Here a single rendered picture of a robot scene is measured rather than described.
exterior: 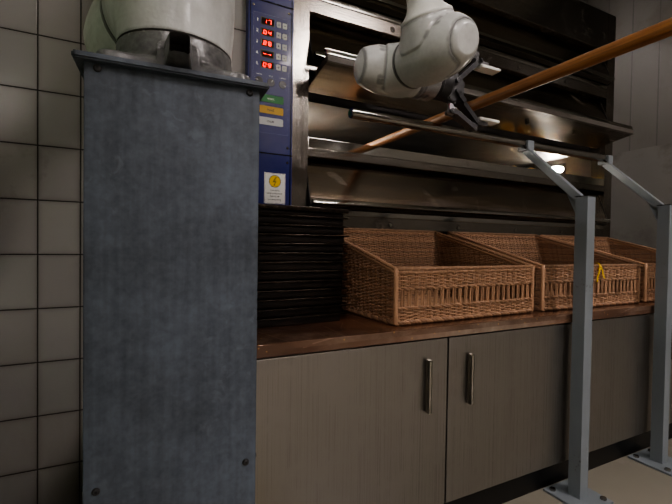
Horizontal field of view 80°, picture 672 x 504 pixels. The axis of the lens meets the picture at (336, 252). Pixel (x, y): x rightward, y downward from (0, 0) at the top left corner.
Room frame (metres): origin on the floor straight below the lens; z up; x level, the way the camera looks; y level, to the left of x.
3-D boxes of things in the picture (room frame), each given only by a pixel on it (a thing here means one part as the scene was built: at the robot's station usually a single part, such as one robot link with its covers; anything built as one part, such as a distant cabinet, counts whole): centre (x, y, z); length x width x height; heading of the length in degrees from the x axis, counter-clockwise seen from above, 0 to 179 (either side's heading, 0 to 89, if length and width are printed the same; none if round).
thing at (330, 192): (1.88, -0.69, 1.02); 1.79 x 0.11 x 0.19; 117
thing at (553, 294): (1.64, -0.82, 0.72); 0.56 x 0.49 x 0.28; 115
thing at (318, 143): (1.90, -0.68, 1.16); 1.80 x 0.06 x 0.04; 117
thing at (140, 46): (0.57, 0.23, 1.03); 0.22 x 0.18 x 0.06; 23
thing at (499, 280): (1.37, -0.29, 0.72); 0.56 x 0.49 x 0.28; 118
